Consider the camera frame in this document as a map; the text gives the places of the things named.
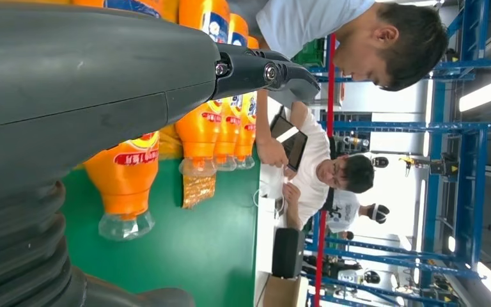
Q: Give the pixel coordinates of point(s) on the green table mat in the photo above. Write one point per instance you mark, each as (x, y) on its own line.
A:
(207, 245)

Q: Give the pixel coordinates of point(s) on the white table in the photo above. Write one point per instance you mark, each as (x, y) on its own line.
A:
(266, 237)

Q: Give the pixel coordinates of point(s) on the black zip case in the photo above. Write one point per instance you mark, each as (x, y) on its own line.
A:
(288, 253)

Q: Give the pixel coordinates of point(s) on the black tablet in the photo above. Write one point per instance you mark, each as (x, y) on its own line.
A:
(292, 142)

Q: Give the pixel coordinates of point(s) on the person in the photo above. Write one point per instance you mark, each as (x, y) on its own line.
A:
(313, 169)
(347, 212)
(313, 25)

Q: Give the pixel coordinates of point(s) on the red pole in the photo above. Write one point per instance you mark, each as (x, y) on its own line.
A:
(330, 84)

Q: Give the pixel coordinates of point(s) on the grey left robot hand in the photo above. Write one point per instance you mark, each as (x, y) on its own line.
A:
(80, 84)

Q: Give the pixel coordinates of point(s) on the yellow taped cardboard sheet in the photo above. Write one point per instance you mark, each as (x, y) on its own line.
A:
(196, 190)

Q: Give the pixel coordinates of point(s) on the brown cardboard box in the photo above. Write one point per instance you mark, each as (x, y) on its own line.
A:
(283, 292)

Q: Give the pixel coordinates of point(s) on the orange detergent bottle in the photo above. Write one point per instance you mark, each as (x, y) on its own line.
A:
(228, 131)
(122, 186)
(199, 135)
(245, 135)

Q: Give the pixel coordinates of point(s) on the blue shelving rack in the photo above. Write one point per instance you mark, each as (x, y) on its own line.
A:
(461, 169)

